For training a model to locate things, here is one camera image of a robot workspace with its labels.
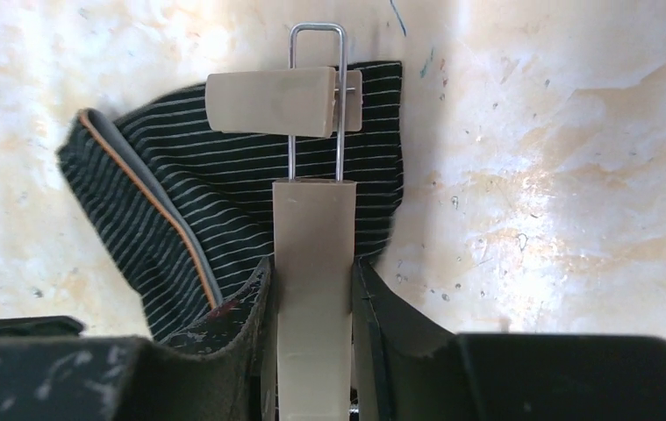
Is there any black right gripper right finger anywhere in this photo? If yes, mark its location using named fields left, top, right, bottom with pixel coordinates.
left=352, top=260, right=666, bottom=420

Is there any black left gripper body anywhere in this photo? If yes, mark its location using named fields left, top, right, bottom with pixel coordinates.
left=0, top=316, right=85, bottom=337

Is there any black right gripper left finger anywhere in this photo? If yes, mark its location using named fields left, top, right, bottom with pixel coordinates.
left=0, top=258, right=276, bottom=420

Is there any black striped garment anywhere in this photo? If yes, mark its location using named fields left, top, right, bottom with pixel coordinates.
left=56, top=60, right=405, bottom=343

